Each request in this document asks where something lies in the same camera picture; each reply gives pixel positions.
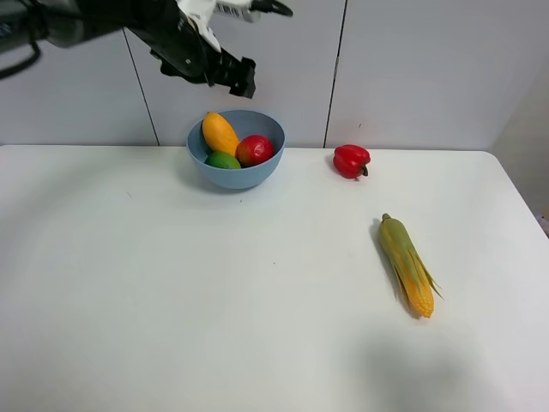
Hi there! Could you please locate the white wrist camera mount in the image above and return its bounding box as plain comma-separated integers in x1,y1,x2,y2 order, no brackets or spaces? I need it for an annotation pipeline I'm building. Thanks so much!
178,0,262,55

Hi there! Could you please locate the corn cob with husk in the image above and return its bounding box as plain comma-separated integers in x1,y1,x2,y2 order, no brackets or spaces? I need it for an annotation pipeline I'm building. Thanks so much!
377,213,442,318

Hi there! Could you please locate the green lime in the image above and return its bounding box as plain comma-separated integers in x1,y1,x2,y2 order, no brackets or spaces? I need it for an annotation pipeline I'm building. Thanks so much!
205,151,241,170

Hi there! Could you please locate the red pomegranate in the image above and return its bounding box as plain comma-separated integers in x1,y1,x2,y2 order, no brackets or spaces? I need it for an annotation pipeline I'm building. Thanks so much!
236,135,275,167

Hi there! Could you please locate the light blue plastic bowl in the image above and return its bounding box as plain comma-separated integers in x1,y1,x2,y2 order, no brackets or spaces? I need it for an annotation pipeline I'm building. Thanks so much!
186,110,286,190

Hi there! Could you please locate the yellow orange mango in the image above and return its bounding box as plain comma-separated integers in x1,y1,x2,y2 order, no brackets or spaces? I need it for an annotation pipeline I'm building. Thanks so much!
202,112,239,157

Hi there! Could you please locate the black camera cable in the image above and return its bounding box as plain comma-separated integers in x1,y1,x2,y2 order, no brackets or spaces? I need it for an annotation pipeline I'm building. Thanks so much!
250,0,295,18

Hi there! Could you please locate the red bell pepper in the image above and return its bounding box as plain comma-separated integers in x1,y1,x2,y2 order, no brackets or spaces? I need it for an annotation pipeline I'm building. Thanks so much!
333,144,371,179

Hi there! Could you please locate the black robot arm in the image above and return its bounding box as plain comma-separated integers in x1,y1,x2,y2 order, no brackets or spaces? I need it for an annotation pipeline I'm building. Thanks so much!
1,1,256,99

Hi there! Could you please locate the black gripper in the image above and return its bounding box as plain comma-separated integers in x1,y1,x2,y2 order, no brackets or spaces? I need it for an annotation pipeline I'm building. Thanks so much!
124,8,256,99

